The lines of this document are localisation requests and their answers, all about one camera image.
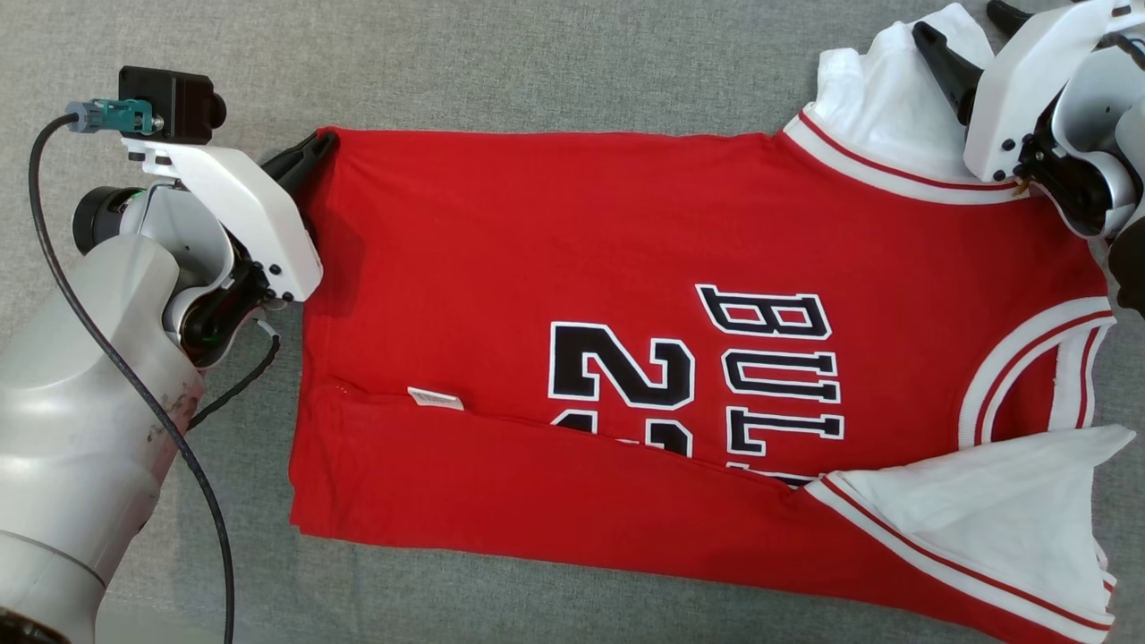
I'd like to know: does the teal left camera connector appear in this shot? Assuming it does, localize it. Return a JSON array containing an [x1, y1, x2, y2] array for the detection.
[[66, 98, 167, 137]]

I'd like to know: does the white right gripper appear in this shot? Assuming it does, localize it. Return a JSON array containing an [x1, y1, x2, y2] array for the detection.
[[912, 0, 1145, 184]]

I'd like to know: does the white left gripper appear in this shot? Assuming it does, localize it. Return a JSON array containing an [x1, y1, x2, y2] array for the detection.
[[120, 130, 340, 304]]

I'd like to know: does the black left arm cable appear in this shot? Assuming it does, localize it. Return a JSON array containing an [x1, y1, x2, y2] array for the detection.
[[27, 112, 236, 644]]

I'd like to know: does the red white Bulls jersey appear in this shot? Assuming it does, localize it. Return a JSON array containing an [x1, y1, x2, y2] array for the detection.
[[288, 3, 1139, 644]]

